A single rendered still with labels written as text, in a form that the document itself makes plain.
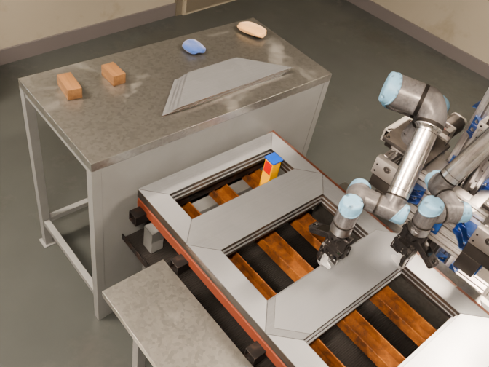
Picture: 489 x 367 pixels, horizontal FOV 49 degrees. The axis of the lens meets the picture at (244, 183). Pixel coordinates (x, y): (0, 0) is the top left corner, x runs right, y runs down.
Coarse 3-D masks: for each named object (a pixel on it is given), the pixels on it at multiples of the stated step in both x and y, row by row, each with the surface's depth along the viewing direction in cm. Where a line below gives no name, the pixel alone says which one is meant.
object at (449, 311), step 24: (240, 168) 237; (288, 168) 240; (192, 192) 223; (288, 216) 219; (240, 240) 205; (240, 312) 186; (456, 312) 197; (264, 336) 179; (288, 336) 178; (312, 336) 181; (432, 336) 190; (288, 360) 173; (408, 360) 180
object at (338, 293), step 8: (312, 272) 199; (320, 272) 199; (328, 272) 200; (320, 280) 197; (328, 280) 197; (336, 280) 198; (328, 288) 195; (336, 288) 195; (344, 288) 196; (336, 296) 193; (344, 296) 193; (352, 296) 194; (344, 304) 191
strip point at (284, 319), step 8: (280, 304) 186; (280, 312) 184; (288, 312) 185; (280, 320) 182; (288, 320) 182; (296, 320) 183; (280, 328) 180; (288, 328) 180; (296, 328) 181; (304, 328) 181
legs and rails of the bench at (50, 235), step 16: (32, 112) 232; (32, 128) 237; (32, 144) 242; (32, 160) 251; (80, 160) 201; (48, 208) 275; (64, 208) 287; (80, 208) 292; (48, 224) 278; (48, 240) 290; (64, 240) 272; (80, 272) 260
